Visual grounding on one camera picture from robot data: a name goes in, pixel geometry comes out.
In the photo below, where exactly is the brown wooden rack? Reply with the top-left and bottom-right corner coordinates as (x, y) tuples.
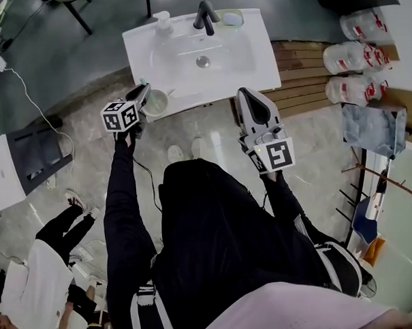
(340, 161), (412, 207)

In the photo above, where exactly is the white cup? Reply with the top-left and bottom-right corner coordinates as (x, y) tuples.
(142, 89), (171, 118)

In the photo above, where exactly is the clear plastic bag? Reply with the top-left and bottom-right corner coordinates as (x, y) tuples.
(341, 100), (409, 161)

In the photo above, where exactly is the grey chair with black legs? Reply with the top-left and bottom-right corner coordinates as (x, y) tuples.
(54, 0), (95, 37)

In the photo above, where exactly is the white cable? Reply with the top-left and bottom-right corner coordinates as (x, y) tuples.
(0, 53), (76, 177)

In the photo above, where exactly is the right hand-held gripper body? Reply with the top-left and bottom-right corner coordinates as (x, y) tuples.
(237, 117), (297, 176)

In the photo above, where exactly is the white soap dispenser bottle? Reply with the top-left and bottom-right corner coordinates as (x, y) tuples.
(153, 10), (175, 38)

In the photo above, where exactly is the brown cardboard sheet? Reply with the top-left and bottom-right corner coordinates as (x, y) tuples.
(381, 85), (412, 136)

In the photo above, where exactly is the person's right white shoe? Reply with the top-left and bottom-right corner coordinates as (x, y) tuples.
(190, 136), (210, 159)

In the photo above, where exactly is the black electric fan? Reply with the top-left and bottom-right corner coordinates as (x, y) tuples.
(359, 275), (378, 300)

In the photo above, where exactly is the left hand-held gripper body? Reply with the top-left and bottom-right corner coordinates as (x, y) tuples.
(99, 99), (148, 142)

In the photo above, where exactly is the person's black clothing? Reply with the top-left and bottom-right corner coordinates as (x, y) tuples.
(99, 151), (376, 329)

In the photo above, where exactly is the person's white shoe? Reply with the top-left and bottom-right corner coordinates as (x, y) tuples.
(190, 136), (210, 159)
(166, 144), (185, 163)

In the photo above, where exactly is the person's right forearm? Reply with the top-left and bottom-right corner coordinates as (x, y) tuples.
(260, 169), (309, 228)

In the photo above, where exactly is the wooden slatted platform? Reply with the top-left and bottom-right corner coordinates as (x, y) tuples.
(270, 37), (362, 119)

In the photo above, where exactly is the grey cabinet with white top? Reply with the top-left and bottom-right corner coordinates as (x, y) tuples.
(0, 123), (76, 215)

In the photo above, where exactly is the person's left white shoe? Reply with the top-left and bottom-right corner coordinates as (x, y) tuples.
(166, 144), (185, 163)

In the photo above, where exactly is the person's left forearm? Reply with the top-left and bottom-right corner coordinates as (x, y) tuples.
(98, 130), (153, 254)

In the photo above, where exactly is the white sink basin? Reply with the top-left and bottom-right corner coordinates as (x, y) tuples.
(121, 7), (284, 125)

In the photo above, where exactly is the white panel with black frame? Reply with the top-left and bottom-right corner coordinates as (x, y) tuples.
(340, 140), (412, 316)

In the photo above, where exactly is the person's pink garment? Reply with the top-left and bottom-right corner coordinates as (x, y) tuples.
(195, 275), (412, 329)

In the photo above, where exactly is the pale soap dish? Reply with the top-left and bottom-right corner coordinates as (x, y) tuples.
(219, 9), (246, 28)

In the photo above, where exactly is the orange paper bag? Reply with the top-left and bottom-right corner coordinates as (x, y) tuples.
(361, 237), (388, 268)

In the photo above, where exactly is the black faucet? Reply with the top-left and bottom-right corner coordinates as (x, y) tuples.
(191, 0), (222, 37)

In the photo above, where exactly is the black cable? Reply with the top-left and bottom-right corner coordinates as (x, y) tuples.
(132, 154), (165, 219)

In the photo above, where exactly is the pale soap bar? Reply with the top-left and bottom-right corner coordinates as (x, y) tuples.
(223, 12), (243, 26)

